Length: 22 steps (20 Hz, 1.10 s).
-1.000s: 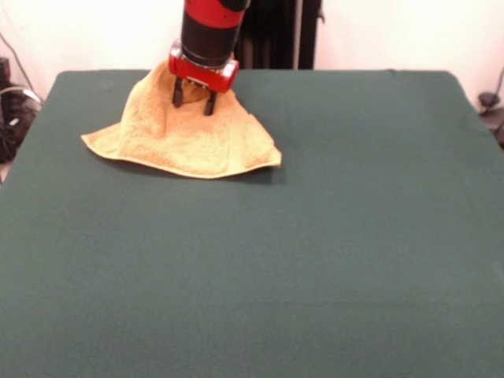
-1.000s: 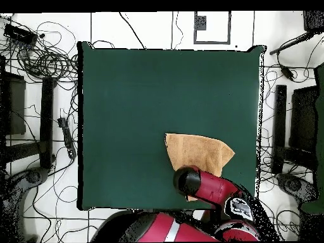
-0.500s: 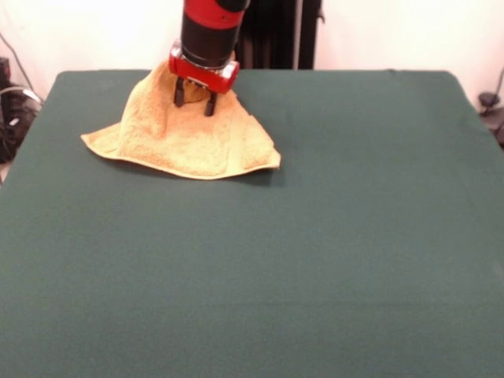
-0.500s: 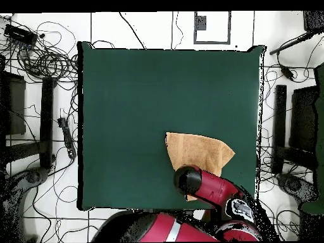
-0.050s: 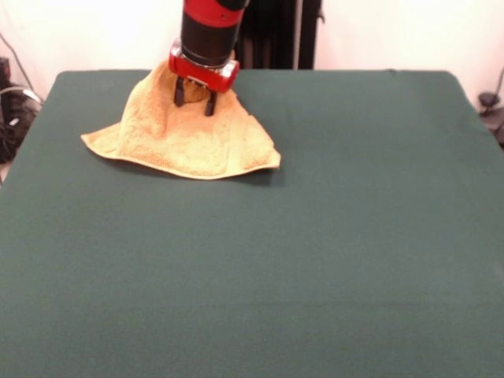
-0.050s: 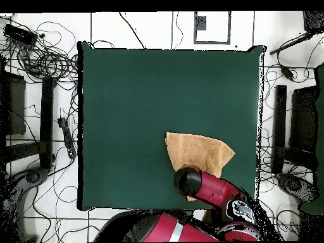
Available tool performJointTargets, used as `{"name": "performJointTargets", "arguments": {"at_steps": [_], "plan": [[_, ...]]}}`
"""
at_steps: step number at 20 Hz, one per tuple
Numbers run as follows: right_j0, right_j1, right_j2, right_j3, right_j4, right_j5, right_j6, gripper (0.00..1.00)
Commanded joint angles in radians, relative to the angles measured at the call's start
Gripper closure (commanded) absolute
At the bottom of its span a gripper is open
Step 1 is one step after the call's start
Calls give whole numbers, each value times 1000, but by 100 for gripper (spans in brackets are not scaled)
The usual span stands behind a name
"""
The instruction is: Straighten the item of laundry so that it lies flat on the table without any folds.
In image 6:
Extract black power adapter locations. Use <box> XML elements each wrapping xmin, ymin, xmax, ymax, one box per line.
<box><xmin>280</xmin><ymin>64</ymin><xmax>296</xmax><ymax>82</ymax></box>

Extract black speckled box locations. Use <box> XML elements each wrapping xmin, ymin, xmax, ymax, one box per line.
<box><xmin>302</xmin><ymin>10</ymin><xmax>324</xmax><ymax>34</ymax></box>

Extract small black power strip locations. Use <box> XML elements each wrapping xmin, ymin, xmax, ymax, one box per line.
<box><xmin>57</xmin><ymin>117</ymin><xmax>77</xmax><ymax>159</ymax></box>

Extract tangled black cables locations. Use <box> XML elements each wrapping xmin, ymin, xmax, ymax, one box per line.
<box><xmin>0</xmin><ymin>21</ymin><xmax>79</xmax><ymax>84</ymax></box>

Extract black chair base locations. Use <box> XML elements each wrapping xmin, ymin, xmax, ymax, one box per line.
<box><xmin>277</xmin><ymin>173</ymin><xmax>319</xmax><ymax>203</ymax></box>
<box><xmin>2</xmin><ymin>166</ymin><xmax>50</xmax><ymax>243</ymax></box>

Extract dark green table cloth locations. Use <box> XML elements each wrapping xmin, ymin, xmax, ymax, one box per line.
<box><xmin>77</xmin><ymin>41</ymin><xmax>265</xmax><ymax>212</ymax></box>

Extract orange terry towel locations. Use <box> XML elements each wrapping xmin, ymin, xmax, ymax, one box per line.
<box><xmin>165</xmin><ymin>132</ymin><xmax>236</xmax><ymax>203</ymax></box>

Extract long black bar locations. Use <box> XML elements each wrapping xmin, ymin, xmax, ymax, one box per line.
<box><xmin>39</xmin><ymin>77</ymin><xmax>55</xmax><ymax>170</ymax></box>
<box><xmin>274</xmin><ymin>84</ymin><xmax>288</xmax><ymax>149</ymax></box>

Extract black flat box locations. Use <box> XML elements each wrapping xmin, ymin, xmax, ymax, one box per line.
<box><xmin>289</xmin><ymin>85</ymin><xmax>319</xmax><ymax>153</ymax></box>
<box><xmin>0</xmin><ymin>72</ymin><xmax>27</xmax><ymax>135</ymax></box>

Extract black tripod rod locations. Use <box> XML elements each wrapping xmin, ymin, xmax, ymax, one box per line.
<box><xmin>269</xmin><ymin>32</ymin><xmax>316</xmax><ymax>56</ymax></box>

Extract grey square frame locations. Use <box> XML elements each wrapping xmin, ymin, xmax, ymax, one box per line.
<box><xmin>193</xmin><ymin>11</ymin><xmax>232</xmax><ymax>46</ymax></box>

